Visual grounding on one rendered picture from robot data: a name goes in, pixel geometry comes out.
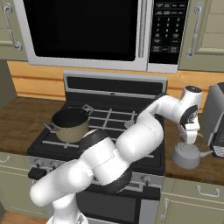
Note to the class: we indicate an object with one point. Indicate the olive green drawer front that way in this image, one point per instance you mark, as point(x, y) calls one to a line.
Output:
point(17, 163)
point(180, 189)

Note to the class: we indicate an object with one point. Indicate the grey kettle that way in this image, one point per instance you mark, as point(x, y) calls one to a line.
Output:
point(185, 157)

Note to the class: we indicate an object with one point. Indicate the beige pot with black inside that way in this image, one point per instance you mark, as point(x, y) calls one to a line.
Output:
point(71, 129)

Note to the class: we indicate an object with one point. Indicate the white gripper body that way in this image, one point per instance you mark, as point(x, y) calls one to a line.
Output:
point(192, 132)

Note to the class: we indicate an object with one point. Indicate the silver stove knob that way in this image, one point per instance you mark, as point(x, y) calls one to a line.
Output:
point(145, 179)
point(38, 164)
point(54, 166)

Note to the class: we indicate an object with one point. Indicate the olive green cupboard door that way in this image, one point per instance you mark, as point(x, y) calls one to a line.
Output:
point(211, 35)
point(14, 192)
point(195, 214)
point(5, 54)

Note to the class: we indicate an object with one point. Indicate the black and silver stove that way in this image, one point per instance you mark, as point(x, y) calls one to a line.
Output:
point(116, 87)

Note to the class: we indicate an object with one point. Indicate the black oven door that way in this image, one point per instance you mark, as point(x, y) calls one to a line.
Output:
point(116, 208)

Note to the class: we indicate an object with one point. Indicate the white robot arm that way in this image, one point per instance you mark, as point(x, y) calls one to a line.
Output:
point(137, 140)

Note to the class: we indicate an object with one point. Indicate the silver microwave oven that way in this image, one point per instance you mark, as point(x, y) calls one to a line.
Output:
point(87, 29)

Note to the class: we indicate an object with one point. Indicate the grey coffee machine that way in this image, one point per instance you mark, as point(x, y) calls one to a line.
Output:
point(214, 116)

